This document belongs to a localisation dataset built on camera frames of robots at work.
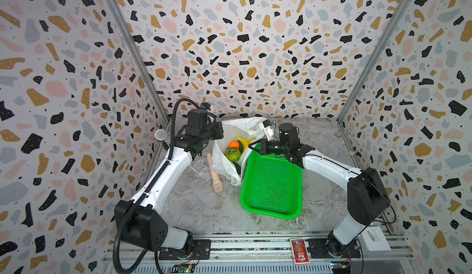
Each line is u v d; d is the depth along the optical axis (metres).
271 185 0.93
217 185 0.89
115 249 0.34
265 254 0.73
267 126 0.76
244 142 0.98
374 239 0.73
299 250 0.73
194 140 0.56
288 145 0.67
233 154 0.89
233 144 0.97
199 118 0.59
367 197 0.46
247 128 0.84
